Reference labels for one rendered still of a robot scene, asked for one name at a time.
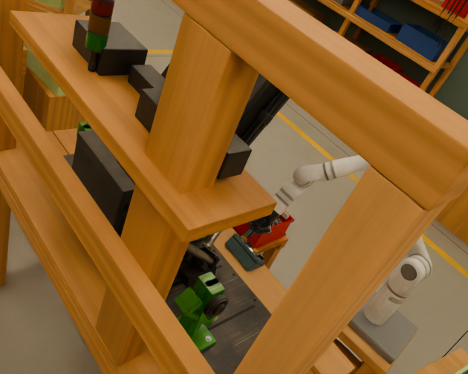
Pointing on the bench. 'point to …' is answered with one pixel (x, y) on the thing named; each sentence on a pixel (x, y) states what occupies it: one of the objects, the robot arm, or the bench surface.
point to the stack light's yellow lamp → (99, 25)
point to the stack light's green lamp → (95, 42)
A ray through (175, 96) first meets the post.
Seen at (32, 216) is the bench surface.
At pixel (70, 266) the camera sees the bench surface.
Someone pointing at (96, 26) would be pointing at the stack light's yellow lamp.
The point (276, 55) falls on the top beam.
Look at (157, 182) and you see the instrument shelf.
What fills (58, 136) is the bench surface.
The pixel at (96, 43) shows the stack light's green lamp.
